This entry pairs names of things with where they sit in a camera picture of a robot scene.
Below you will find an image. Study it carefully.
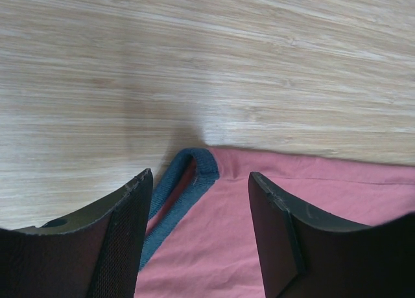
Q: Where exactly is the red graphic tank top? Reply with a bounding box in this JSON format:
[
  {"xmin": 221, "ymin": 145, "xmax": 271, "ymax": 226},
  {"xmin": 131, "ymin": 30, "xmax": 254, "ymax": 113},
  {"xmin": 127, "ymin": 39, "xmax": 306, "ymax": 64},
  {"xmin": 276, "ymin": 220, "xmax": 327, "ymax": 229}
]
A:
[{"xmin": 135, "ymin": 148, "xmax": 414, "ymax": 297}]

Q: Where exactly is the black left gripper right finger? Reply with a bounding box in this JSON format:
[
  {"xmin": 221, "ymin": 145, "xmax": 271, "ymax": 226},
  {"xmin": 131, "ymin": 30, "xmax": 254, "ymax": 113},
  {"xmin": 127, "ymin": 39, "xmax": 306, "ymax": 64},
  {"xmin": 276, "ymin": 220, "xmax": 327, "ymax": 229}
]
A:
[{"xmin": 248, "ymin": 172, "xmax": 414, "ymax": 297}]

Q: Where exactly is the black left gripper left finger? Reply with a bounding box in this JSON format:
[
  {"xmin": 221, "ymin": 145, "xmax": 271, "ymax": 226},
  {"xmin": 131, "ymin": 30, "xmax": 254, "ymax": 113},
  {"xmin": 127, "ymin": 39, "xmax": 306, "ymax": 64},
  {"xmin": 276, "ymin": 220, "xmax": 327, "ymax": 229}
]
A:
[{"xmin": 1, "ymin": 169, "xmax": 153, "ymax": 297}]

